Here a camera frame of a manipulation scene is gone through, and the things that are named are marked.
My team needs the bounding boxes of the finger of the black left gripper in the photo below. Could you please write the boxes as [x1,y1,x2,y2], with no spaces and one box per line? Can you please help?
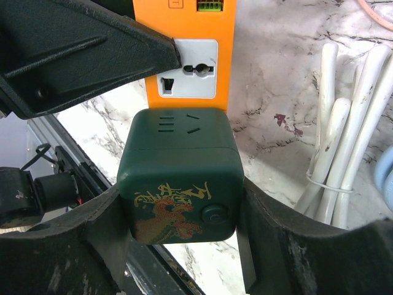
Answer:
[1,0,182,119]

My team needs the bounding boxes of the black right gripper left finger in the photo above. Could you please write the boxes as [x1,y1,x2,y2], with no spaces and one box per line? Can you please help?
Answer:
[1,186,131,294]

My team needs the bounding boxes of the orange power strip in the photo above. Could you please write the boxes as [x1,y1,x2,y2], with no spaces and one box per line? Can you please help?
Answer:
[133,0,236,111]

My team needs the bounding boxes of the dark green plug adapter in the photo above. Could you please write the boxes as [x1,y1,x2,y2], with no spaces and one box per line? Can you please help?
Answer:
[117,108,244,245]

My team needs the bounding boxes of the thin pink cable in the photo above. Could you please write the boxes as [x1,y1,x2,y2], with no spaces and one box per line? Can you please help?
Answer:
[357,0,393,31]

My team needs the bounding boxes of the white cable bundle left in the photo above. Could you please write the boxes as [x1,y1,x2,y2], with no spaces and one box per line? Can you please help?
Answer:
[293,42,393,230]

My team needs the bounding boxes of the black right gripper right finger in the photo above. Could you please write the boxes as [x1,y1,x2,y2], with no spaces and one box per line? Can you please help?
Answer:
[237,179,392,294]

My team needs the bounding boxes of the light blue coiled cable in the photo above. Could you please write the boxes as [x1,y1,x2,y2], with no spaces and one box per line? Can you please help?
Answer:
[375,144,393,191]

